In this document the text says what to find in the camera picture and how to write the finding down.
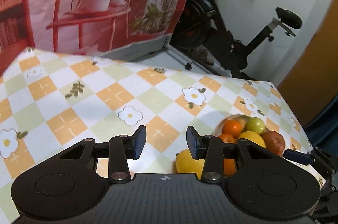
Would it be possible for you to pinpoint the dark red apple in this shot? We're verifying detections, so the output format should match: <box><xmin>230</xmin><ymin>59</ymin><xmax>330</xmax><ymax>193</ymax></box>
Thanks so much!
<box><xmin>261</xmin><ymin>130</ymin><xmax>286</xmax><ymax>156</ymax></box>

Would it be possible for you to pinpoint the small orange tangerine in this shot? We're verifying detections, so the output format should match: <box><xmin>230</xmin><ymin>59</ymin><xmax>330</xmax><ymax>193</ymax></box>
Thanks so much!
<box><xmin>223</xmin><ymin>158</ymin><xmax>237</xmax><ymax>176</ymax></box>
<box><xmin>222</xmin><ymin>120</ymin><xmax>243</xmax><ymax>135</ymax></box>
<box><xmin>218</xmin><ymin>133</ymin><xmax>237</xmax><ymax>144</ymax></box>

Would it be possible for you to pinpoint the brown sandal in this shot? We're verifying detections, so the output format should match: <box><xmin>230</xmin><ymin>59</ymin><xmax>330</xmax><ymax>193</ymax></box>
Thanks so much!
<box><xmin>193</xmin><ymin>48</ymin><xmax>215</xmax><ymax>66</ymax></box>

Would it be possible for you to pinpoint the brown wooden door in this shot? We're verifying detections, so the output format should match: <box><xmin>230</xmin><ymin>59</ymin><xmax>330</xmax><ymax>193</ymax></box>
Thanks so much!
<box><xmin>276</xmin><ymin>0</ymin><xmax>338</xmax><ymax>126</ymax></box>

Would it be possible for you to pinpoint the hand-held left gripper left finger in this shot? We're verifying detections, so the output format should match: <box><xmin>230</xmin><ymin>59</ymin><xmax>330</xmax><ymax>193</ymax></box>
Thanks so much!
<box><xmin>60</xmin><ymin>125</ymin><xmax>147</xmax><ymax>184</ymax></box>

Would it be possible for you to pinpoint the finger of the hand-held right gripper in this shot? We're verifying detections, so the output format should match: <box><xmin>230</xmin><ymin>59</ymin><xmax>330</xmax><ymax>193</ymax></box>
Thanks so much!
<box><xmin>283</xmin><ymin>146</ymin><xmax>338</xmax><ymax>175</ymax></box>

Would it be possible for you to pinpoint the green apple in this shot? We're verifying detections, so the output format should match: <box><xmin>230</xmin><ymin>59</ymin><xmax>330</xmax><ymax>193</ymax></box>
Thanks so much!
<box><xmin>246</xmin><ymin>117</ymin><xmax>266</xmax><ymax>135</ymax></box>

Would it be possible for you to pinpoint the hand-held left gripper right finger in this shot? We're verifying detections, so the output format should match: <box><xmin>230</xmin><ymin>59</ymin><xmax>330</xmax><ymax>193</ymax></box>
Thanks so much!
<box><xmin>186</xmin><ymin>126</ymin><xmax>267</xmax><ymax>184</ymax></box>

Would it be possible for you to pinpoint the dark blue curtain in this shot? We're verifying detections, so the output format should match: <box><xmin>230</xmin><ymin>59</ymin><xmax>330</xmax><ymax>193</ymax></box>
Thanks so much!
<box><xmin>304</xmin><ymin>100</ymin><xmax>338</xmax><ymax>148</ymax></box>

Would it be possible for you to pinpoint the yellow lemon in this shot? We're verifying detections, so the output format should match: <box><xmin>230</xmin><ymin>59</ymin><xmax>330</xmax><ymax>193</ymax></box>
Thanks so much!
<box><xmin>237</xmin><ymin>131</ymin><xmax>267</xmax><ymax>149</ymax></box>

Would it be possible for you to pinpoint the black exercise bike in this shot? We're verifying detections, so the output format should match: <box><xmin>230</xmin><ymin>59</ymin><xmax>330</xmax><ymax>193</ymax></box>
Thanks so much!
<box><xmin>170</xmin><ymin>0</ymin><xmax>303</xmax><ymax>80</ymax></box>

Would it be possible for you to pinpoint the large yellow orange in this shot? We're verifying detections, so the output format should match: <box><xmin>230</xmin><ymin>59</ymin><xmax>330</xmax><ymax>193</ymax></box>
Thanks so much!
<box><xmin>176</xmin><ymin>149</ymin><xmax>206</xmax><ymax>174</ymax></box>

